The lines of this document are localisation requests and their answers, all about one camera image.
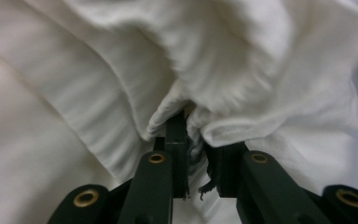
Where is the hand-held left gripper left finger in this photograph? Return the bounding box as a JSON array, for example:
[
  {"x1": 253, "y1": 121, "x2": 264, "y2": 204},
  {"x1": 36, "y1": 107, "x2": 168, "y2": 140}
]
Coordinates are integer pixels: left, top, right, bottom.
[{"x1": 117, "y1": 109, "x2": 190, "y2": 224}]

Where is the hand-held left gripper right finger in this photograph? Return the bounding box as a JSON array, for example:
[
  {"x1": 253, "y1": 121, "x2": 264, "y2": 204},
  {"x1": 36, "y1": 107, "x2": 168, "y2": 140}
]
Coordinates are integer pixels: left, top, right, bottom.
[{"x1": 204, "y1": 141, "x2": 334, "y2": 224}]

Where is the white cloth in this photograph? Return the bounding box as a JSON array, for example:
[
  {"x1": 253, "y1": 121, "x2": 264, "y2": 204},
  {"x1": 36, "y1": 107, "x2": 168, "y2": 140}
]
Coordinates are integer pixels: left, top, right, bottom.
[{"x1": 0, "y1": 0, "x2": 358, "y2": 224}]

